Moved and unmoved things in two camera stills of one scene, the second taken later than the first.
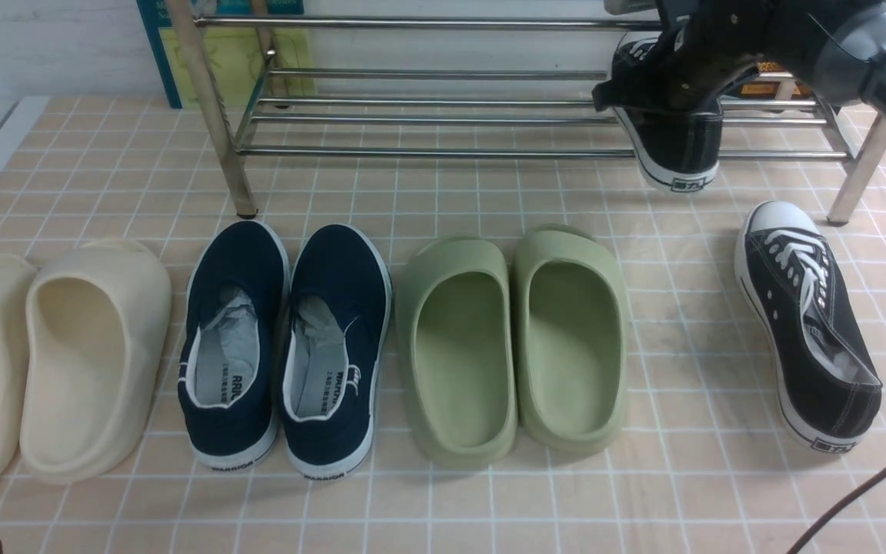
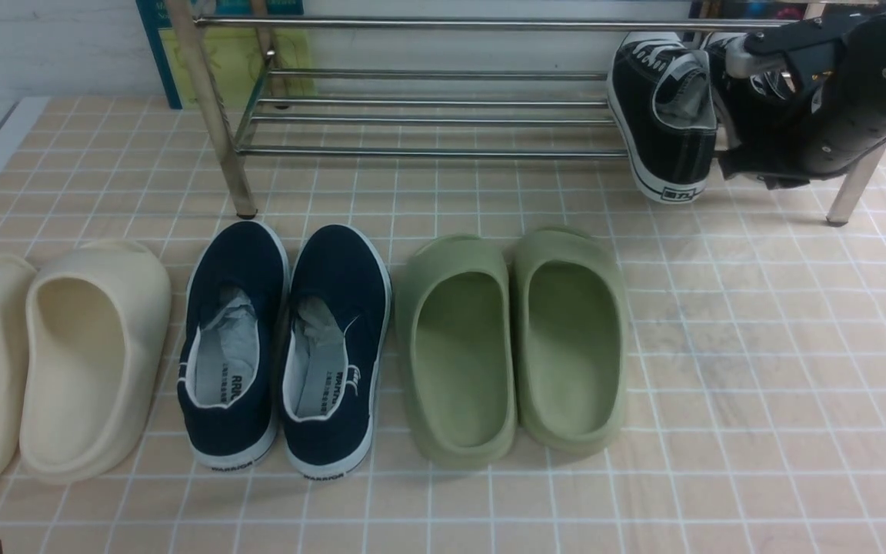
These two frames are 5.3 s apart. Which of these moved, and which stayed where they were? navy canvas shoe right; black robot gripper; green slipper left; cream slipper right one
Moved: black robot gripper
Stayed: cream slipper right one; navy canvas shoe right; green slipper left
